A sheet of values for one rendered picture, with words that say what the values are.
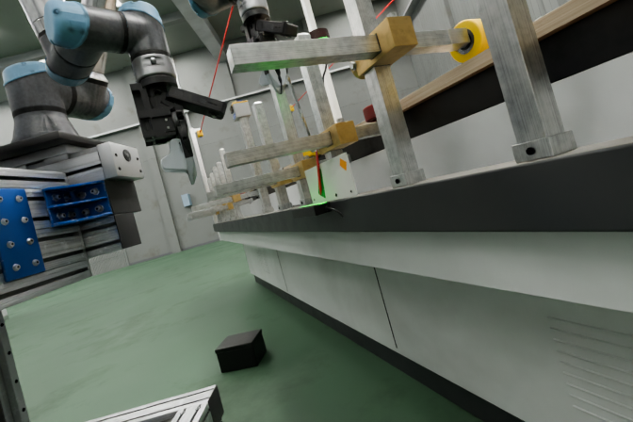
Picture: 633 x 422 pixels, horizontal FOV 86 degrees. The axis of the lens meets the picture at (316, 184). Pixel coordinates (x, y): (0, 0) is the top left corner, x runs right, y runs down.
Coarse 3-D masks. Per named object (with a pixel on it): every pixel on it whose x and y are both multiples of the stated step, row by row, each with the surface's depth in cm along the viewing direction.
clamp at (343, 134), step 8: (328, 128) 79; (336, 128) 76; (344, 128) 77; (352, 128) 78; (336, 136) 77; (344, 136) 77; (352, 136) 77; (336, 144) 78; (344, 144) 78; (320, 152) 86
